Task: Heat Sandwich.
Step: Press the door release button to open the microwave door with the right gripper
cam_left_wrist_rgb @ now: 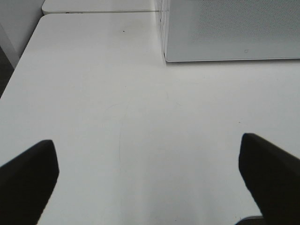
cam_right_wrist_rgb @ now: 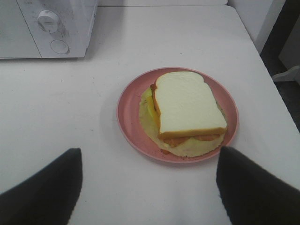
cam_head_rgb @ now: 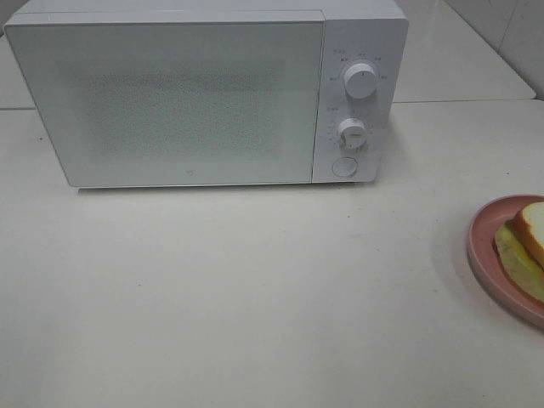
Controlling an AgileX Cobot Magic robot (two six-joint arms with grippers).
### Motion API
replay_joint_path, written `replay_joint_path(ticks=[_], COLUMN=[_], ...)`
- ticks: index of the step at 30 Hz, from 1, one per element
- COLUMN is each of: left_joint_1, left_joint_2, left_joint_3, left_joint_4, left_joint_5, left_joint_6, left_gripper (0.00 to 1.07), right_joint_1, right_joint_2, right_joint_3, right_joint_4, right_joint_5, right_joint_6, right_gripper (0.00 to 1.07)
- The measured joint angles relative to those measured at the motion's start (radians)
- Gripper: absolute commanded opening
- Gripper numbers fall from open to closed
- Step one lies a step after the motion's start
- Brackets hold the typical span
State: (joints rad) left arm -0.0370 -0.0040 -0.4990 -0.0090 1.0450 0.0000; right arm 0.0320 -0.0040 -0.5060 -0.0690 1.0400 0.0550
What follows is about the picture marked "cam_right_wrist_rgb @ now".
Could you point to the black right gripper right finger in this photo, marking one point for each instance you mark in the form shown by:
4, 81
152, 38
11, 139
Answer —
253, 196

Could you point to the white microwave oven body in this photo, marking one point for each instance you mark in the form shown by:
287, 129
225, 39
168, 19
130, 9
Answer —
76, 23

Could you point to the white bread sandwich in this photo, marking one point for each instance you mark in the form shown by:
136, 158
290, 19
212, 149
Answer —
179, 113

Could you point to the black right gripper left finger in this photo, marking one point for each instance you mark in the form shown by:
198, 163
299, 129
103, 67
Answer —
47, 197

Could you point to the pink round plate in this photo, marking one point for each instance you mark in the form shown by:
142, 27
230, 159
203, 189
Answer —
128, 116

